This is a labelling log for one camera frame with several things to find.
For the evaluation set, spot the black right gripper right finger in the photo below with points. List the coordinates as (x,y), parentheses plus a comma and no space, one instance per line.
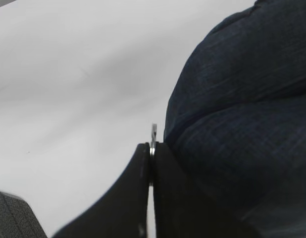
(182,210)

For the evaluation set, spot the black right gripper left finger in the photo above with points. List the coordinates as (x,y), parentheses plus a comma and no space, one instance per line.
(122,211)

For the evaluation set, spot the dark blue fabric bag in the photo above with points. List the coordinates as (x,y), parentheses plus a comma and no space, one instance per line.
(236,119)

